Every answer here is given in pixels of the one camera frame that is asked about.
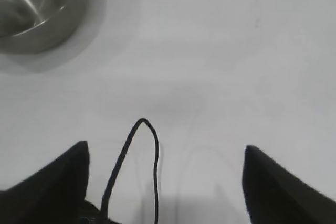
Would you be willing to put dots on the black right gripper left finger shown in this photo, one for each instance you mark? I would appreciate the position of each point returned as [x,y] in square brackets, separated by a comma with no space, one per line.
[47,192]

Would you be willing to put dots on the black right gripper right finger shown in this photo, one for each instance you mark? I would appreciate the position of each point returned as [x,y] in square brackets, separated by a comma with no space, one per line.
[283,197]

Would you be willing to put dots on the stainless steel mixing bowl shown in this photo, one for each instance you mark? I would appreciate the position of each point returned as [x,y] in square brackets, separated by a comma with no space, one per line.
[39,24]

